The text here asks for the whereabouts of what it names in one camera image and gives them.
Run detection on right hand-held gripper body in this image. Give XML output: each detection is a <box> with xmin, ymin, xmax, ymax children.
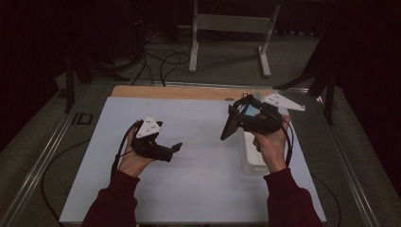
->
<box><xmin>242</xmin><ymin>92</ymin><xmax>306</xmax><ymax>134</ymax></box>

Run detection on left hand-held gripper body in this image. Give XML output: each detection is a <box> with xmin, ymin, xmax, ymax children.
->
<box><xmin>131</xmin><ymin>115</ymin><xmax>174</xmax><ymax>163</ymax></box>

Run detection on pink blue gradient phone case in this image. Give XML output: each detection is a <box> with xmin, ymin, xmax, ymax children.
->
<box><xmin>244</xmin><ymin>92</ymin><xmax>263</xmax><ymax>116</ymax></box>

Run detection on person's right hand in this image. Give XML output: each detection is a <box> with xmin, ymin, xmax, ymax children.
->
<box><xmin>252</xmin><ymin>114</ymin><xmax>292</xmax><ymax>174</ymax></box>

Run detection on person's left hand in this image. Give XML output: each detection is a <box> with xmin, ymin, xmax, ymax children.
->
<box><xmin>117</xmin><ymin>124</ymin><xmax>156</xmax><ymax>178</ymax></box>

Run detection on white table mat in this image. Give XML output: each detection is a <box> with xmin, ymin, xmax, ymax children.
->
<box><xmin>59</xmin><ymin>96</ymin><xmax>327</xmax><ymax>225</ymax></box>

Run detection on black tripod stand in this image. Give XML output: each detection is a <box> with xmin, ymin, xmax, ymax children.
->
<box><xmin>63</xmin><ymin>53</ymin><xmax>131</xmax><ymax>114</ymax></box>
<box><xmin>273</xmin><ymin>31</ymin><xmax>338</xmax><ymax>127</ymax></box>

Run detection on white metal stand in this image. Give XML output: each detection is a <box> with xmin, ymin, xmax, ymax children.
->
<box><xmin>188</xmin><ymin>0</ymin><xmax>282</xmax><ymax>79</ymax></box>

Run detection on right hand-held gripper black cable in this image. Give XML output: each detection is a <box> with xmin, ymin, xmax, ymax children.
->
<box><xmin>279</xmin><ymin>119</ymin><xmax>343</xmax><ymax>223</ymax></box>

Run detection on hand-held gripper black cable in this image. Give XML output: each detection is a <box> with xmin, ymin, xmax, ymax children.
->
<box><xmin>279</xmin><ymin>119</ymin><xmax>343</xmax><ymax>223</ymax></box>
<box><xmin>41</xmin><ymin>120</ymin><xmax>144</xmax><ymax>223</ymax></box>

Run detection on left hand-held gripper black cable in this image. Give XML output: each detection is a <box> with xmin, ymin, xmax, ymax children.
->
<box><xmin>41</xmin><ymin>120</ymin><xmax>144</xmax><ymax>223</ymax></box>

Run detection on black floor cable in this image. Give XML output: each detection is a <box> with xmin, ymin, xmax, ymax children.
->
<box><xmin>131</xmin><ymin>44</ymin><xmax>156</xmax><ymax>86</ymax></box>
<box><xmin>159</xmin><ymin>51</ymin><xmax>191</xmax><ymax>87</ymax></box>

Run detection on black flat frame on floor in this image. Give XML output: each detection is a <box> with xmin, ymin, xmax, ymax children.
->
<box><xmin>71</xmin><ymin>112</ymin><xmax>95</xmax><ymax>126</ymax></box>

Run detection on aluminium floor rail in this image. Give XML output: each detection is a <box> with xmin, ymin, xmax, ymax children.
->
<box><xmin>0</xmin><ymin>84</ymin><xmax>91</xmax><ymax>227</ymax></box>
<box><xmin>315</xmin><ymin>94</ymin><xmax>381</xmax><ymax>227</ymax></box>

